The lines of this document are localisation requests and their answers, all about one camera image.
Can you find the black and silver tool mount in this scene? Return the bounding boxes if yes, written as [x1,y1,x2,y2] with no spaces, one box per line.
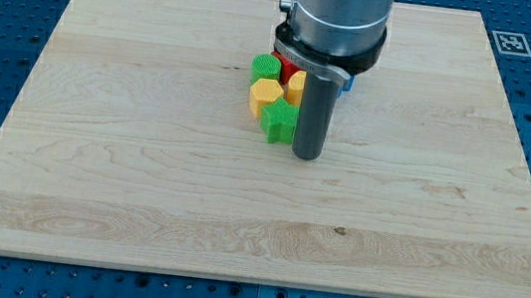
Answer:
[274,0,389,86]

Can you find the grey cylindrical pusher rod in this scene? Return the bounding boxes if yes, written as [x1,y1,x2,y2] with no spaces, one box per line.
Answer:
[292,73,341,160]

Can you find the green star block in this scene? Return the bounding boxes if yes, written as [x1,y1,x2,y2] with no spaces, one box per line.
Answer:
[259,98,299,145]

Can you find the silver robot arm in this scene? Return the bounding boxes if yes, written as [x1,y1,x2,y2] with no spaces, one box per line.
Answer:
[273,0,395,160]

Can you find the yellow hexagon block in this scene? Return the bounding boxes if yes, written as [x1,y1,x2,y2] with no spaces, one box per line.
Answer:
[248,78,284,118]

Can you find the blue block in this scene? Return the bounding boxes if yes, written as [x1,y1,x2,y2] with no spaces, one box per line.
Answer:
[338,76,355,97]

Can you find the yellow rounded block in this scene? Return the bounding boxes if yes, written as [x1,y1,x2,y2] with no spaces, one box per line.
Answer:
[285,71,306,107]

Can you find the red block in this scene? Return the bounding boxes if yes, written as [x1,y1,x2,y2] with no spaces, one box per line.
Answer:
[271,51,301,85]

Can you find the green cylinder block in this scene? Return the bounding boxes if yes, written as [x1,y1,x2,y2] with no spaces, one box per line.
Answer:
[250,54,282,84]

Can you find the white fiducial marker tag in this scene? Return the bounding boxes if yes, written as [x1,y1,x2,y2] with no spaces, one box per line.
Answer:
[491,30,531,58]

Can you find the light wooden board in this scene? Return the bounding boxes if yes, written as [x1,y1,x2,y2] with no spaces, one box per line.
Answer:
[0,0,531,298]

